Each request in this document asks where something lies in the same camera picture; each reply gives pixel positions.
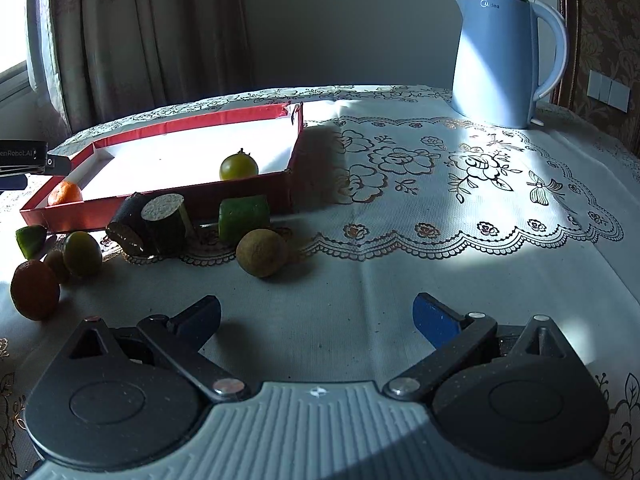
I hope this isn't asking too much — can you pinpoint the green round fruit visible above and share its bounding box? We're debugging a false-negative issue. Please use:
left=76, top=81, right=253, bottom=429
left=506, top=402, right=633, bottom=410
left=62, top=231, right=103, bottom=278

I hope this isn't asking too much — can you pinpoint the dark wooden frame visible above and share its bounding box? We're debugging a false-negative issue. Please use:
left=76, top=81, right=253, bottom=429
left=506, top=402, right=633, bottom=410
left=551, top=0, right=582, bottom=111

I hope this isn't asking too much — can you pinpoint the light blue electric kettle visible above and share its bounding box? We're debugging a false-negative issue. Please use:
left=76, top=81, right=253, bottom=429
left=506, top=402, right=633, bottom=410
left=450, top=0, right=570, bottom=130

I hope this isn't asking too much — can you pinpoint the small brown fruit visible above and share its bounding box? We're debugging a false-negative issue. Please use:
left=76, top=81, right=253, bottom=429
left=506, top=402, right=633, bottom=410
left=44, top=249, right=71, bottom=284

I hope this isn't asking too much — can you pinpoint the white lace floral tablecloth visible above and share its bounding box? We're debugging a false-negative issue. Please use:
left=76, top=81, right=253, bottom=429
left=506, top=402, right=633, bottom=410
left=0, top=84, right=640, bottom=480

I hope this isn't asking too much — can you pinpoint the orange tangerine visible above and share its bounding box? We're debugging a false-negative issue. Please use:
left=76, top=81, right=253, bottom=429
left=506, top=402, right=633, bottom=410
left=47, top=180, right=84, bottom=207

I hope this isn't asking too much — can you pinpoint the dark sugarcane piece brown cut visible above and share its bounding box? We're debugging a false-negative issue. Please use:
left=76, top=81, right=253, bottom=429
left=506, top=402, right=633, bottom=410
left=105, top=192, right=151, bottom=256

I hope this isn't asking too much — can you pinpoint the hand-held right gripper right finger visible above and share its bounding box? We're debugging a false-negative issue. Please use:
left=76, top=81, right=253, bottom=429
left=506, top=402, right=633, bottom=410
left=382, top=291, right=583, bottom=403

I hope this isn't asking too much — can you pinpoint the green cucumber piece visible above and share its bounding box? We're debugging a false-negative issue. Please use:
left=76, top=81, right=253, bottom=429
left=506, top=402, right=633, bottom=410
left=218, top=195, right=271, bottom=247

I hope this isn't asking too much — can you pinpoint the dark sugarcane piece pale cut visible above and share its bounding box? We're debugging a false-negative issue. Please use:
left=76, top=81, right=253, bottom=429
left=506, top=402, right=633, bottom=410
left=141, top=194, right=196, bottom=255

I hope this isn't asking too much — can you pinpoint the red cardboard box tray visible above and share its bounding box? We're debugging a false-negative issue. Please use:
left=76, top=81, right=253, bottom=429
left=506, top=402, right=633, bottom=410
left=20, top=101, right=305, bottom=234

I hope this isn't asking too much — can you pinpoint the green lime piece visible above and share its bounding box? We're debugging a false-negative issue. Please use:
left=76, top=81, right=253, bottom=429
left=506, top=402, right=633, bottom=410
left=15, top=225, right=48, bottom=260

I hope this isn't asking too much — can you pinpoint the green tomato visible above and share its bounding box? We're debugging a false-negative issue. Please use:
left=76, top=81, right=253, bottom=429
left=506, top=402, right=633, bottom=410
left=219, top=148, right=260, bottom=182

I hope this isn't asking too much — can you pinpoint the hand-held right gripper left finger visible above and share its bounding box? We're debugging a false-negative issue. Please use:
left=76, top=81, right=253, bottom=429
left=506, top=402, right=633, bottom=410
left=67, top=295, right=251, bottom=403

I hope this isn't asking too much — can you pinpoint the brown round fruit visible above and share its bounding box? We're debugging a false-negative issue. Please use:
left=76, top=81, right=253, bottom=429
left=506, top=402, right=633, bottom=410
left=236, top=229, right=289, bottom=279

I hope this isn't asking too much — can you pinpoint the window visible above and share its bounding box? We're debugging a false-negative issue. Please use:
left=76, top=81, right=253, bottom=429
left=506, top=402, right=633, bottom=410
left=0, top=0, right=42, bottom=107

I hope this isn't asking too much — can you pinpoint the beige patterned curtain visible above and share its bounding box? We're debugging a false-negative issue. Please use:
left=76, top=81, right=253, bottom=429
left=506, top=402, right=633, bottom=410
left=27, top=0, right=257, bottom=137

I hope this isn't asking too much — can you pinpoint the white wall switch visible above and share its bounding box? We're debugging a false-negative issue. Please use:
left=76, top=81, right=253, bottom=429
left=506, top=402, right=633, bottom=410
left=587, top=70, right=630, bottom=113

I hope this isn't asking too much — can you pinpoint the orange-red oval fruit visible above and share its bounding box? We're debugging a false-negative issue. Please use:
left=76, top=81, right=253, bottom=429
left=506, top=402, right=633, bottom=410
left=10, top=259, right=62, bottom=322

